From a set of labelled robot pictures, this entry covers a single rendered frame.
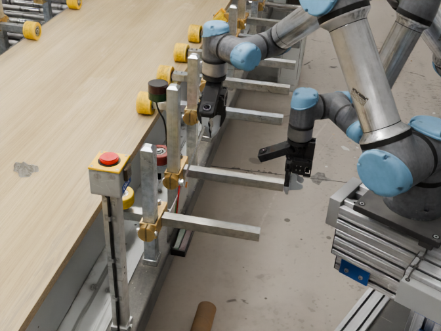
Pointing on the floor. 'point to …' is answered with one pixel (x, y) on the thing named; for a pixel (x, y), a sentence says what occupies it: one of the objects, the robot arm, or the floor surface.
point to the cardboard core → (204, 316)
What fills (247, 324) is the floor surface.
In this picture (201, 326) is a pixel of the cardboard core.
